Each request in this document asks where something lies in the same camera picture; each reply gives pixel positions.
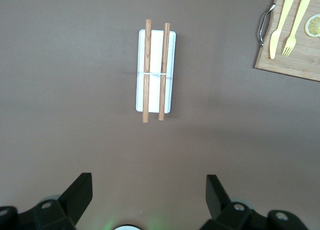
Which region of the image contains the wooden rod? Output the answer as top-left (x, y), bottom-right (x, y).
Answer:
top-left (141, 18), bottom-right (153, 124)
top-left (157, 22), bottom-right (171, 122)

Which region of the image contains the metal board handle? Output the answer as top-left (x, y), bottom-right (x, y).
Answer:
top-left (256, 3), bottom-right (277, 47)

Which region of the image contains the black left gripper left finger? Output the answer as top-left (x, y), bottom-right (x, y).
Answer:
top-left (32, 172), bottom-right (94, 230)

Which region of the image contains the yellow plastic knife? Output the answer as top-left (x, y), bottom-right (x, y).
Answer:
top-left (268, 0), bottom-right (296, 60)

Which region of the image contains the yellow plastic fork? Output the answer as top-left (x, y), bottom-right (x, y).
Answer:
top-left (281, 0), bottom-right (312, 57)

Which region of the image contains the bamboo cutting board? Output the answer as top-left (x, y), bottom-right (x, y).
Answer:
top-left (254, 0), bottom-right (320, 82)

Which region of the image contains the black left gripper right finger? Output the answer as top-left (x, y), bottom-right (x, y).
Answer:
top-left (199, 174), bottom-right (270, 230)

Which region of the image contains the lemon slice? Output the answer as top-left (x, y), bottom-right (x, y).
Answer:
top-left (303, 13), bottom-right (320, 39)

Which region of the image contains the white rack tray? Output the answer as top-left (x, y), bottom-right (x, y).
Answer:
top-left (135, 28), bottom-right (178, 114)

